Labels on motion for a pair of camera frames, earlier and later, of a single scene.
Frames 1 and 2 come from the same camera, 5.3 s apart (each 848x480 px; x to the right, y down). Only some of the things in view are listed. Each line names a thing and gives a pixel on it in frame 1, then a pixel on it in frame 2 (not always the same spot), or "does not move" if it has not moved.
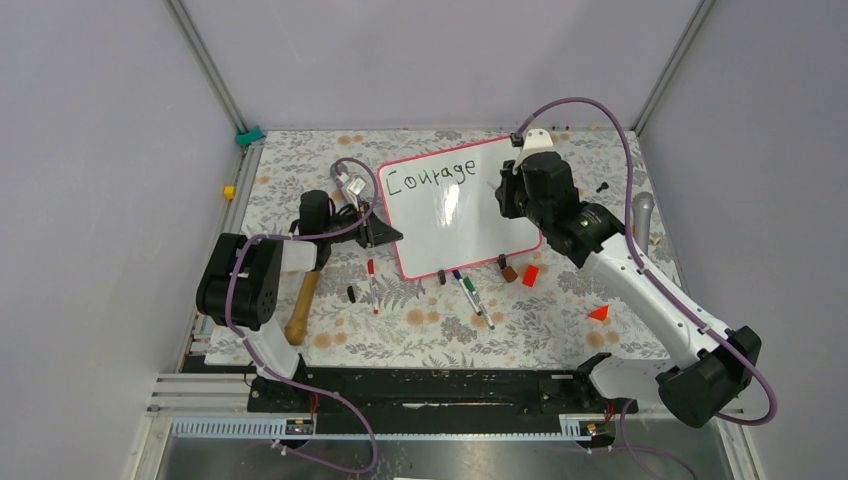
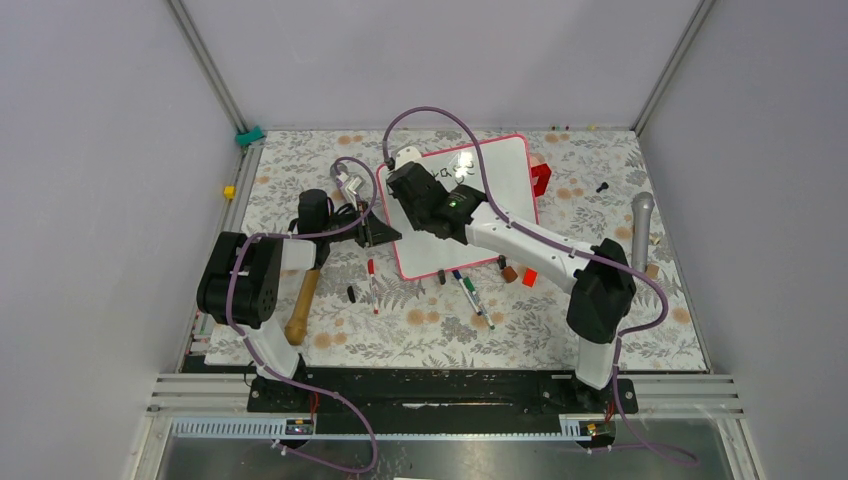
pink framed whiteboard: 443,206 does not move
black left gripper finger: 373,243 does not move
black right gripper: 511,175 → 411,216
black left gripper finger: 381,232 does not move
